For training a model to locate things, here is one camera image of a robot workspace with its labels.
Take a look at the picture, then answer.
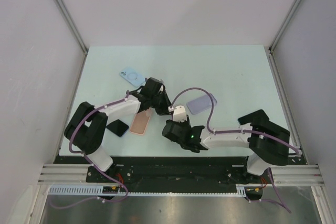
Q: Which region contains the pink phone case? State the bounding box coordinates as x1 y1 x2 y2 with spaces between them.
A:
130 109 152 135

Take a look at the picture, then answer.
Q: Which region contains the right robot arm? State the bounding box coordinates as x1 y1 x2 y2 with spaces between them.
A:
162 114 290 183

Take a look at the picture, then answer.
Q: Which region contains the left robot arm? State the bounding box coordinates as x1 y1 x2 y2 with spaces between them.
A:
64 77 171 182

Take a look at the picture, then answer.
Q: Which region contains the light blue phone case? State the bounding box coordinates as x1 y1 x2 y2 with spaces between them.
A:
119 67 145 88

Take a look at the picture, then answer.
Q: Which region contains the lavender phone case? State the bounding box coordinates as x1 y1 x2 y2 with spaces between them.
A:
186 93 217 115

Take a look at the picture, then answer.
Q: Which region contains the blue phone left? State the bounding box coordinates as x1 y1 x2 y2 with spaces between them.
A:
106 120 129 137

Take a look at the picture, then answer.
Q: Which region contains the black phone right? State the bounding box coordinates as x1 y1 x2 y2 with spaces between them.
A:
237 109 269 125

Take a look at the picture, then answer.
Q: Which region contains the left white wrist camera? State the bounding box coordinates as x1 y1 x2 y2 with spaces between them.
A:
152 77 164 84

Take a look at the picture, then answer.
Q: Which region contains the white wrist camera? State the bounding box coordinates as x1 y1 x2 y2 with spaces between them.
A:
152 77 164 84
168 105 187 123

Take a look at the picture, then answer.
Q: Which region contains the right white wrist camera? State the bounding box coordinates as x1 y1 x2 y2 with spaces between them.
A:
168 105 187 123

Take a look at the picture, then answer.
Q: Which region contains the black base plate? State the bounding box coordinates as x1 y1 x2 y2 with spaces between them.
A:
54 155 307 187

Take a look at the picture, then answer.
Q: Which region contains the white slotted cable duct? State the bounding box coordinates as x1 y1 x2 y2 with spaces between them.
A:
48 185 246 197

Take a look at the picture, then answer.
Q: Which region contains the right side aluminium rail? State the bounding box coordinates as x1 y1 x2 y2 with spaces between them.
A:
265 47 303 151

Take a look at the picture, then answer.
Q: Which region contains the aluminium rail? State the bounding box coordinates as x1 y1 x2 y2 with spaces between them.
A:
38 164 324 186
265 47 303 151

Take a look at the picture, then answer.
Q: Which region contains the right corner aluminium post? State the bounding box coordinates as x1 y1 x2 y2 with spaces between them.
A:
270 0 320 49

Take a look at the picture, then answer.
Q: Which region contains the corner aluminium post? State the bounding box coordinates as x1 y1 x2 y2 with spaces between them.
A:
39 0 89 56
270 0 320 49

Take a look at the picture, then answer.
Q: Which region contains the aluminium front rail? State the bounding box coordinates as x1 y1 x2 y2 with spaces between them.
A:
38 164 324 186

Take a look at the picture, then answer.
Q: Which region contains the left corner aluminium post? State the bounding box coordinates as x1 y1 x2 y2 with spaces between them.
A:
39 0 89 56

